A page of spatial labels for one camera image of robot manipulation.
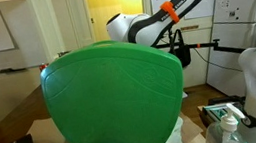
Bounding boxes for green plastic bin lid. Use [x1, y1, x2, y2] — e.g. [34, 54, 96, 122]
[35, 29, 194, 143]

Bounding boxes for black hanging bag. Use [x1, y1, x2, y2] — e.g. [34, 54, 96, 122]
[168, 27, 193, 70]

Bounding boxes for black cup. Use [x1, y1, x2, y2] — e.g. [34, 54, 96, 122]
[57, 49, 73, 58]

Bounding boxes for white panel door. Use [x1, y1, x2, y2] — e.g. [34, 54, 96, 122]
[63, 0, 98, 53]

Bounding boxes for red soda can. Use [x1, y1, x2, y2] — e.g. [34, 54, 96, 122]
[38, 62, 50, 73]

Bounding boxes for brown paper napkin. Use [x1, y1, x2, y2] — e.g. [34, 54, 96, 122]
[173, 108, 211, 143]

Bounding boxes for black clamp bar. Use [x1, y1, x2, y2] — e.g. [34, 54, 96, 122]
[149, 19, 247, 68]

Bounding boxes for large whiteboard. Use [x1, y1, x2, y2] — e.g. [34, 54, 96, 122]
[0, 0, 50, 75]

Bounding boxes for clear pump bottle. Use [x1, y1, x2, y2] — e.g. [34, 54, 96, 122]
[201, 101, 249, 143]

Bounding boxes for black marker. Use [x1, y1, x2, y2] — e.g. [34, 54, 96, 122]
[0, 64, 29, 74]

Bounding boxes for dark wooden table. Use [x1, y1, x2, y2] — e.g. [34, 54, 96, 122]
[0, 58, 235, 143]

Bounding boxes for orange strap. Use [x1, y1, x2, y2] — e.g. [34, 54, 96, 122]
[159, 0, 182, 26]

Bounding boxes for thin black cable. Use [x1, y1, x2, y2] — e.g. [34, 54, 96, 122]
[192, 41, 244, 80]

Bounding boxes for aluminium frame with green light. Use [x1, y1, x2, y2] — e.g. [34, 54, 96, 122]
[197, 93, 249, 130]

